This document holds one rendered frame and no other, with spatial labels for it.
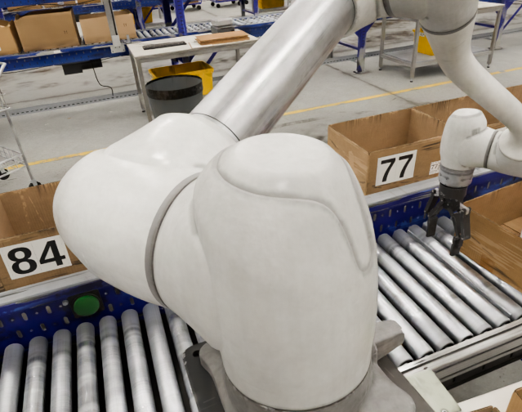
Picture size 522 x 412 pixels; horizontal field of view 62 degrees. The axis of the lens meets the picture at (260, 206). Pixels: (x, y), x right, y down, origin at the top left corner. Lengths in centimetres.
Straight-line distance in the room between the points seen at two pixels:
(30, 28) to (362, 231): 524
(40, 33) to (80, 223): 502
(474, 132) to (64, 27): 473
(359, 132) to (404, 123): 22
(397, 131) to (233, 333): 164
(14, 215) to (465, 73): 137
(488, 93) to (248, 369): 83
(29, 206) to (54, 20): 398
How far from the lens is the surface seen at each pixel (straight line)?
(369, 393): 48
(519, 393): 114
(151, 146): 49
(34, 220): 164
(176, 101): 388
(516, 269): 149
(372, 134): 187
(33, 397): 131
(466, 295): 146
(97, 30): 546
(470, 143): 125
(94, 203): 48
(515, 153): 120
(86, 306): 138
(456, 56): 98
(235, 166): 33
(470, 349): 131
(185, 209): 38
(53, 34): 546
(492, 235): 149
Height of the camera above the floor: 169
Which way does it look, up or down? 32 degrees down
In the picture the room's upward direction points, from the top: 4 degrees counter-clockwise
